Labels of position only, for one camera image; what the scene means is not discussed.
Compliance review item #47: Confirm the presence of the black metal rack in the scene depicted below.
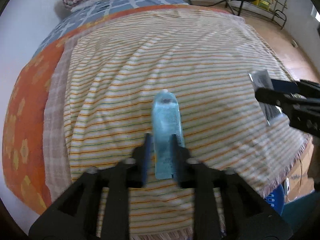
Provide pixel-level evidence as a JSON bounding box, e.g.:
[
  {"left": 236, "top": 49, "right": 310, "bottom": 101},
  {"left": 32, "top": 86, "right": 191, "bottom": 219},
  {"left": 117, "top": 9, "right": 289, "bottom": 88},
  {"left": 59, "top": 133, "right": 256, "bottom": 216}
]
[{"left": 262, "top": 0, "right": 296, "bottom": 30}]

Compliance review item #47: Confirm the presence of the light blue tube package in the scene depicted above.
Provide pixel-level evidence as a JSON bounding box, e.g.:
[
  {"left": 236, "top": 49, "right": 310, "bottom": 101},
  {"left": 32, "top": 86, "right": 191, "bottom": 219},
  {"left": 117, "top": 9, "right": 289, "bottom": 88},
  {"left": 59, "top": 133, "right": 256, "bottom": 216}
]
[{"left": 151, "top": 89, "right": 184, "bottom": 180}]

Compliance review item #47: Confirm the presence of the yellow green crate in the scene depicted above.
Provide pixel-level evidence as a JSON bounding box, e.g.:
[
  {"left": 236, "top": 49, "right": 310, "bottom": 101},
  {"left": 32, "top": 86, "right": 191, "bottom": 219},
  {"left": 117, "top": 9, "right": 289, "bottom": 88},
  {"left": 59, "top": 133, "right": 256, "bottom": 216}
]
[{"left": 251, "top": 0, "right": 272, "bottom": 11}]

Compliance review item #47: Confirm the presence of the white printed label sheet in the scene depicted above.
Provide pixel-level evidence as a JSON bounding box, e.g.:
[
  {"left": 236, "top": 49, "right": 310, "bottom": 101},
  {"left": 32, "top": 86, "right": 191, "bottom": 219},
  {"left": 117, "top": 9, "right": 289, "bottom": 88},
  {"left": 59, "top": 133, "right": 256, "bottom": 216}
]
[{"left": 248, "top": 70, "right": 283, "bottom": 126}]

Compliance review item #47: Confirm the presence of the blue plastic laundry basket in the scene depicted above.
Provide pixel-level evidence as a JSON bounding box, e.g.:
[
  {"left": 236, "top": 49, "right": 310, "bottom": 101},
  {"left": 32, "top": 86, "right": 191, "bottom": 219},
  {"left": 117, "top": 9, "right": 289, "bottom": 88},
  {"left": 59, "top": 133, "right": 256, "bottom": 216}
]
[{"left": 264, "top": 185, "right": 285, "bottom": 215}]

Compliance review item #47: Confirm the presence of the blue checked bed sheet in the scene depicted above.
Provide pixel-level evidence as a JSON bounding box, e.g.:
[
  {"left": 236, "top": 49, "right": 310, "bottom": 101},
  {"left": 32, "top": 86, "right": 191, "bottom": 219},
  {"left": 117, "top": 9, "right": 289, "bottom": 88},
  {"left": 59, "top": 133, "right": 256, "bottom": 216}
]
[{"left": 34, "top": 0, "right": 185, "bottom": 55}]

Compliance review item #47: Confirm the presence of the striped cream towel blanket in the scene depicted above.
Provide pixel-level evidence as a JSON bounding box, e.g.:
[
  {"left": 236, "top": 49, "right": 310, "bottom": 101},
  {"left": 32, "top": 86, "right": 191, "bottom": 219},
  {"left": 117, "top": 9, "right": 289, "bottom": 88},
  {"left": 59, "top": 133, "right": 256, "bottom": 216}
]
[{"left": 43, "top": 7, "right": 311, "bottom": 240}]

